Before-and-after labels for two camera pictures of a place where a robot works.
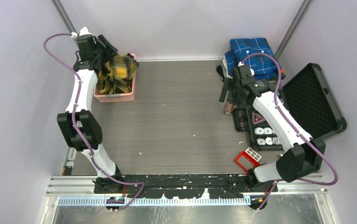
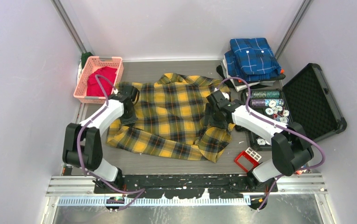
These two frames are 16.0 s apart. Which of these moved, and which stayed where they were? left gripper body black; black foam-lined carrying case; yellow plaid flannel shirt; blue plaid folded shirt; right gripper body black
Moved: yellow plaid flannel shirt; left gripper body black; right gripper body black
Stayed: black foam-lined carrying case; blue plaid folded shirt
